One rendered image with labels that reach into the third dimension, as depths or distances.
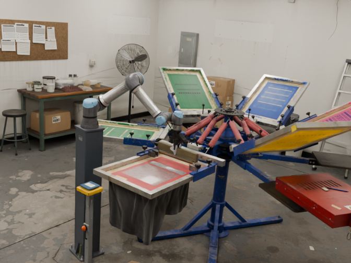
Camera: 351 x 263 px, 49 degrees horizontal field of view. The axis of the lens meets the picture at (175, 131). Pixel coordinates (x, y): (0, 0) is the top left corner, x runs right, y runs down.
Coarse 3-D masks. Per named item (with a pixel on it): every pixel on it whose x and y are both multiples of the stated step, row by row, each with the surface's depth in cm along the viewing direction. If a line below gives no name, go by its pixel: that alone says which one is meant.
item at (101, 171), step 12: (144, 156) 328; (168, 156) 341; (96, 168) 291; (108, 168) 297; (108, 180) 281; (120, 180) 274; (180, 180) 283; (192, 180) 294; (144, 192) 259; (156, 192) 260
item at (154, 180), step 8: (176, 168) 315; (184, 168) 316; (144, 176) 292; (152, 176) 294; (160, 176) 295; (168, 176) 296; (176, 176) 298; (136, 184) 278; (144, 184) 279; (152, 184) 280; (160, 184) 281
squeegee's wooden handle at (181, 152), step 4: (160, 144) 328; (164, 144) 326; (168, 144) 325; (160, 148) 329; (164, 148) 327; (168, 148) 324; (180, 148) 317; (172, 152) 322; (180, 152) 316; (184, 152) 314; (188, 152) 311; (192, 152) 310; (180, 156) 317; (184, 156) 314; (188, 156) 312; (192, 156) 309; (196, 156) 307; (192, 160) 310; (196, 160) 309
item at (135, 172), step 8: (152, 160) 327; (160, 160) 329; (168, 160) 331; (128, 168) 306; (136, 168) 307; (144, 168) 309; (152, 168) 310; (160, 168) 312; (128, 176) 290; (136, 176) 291
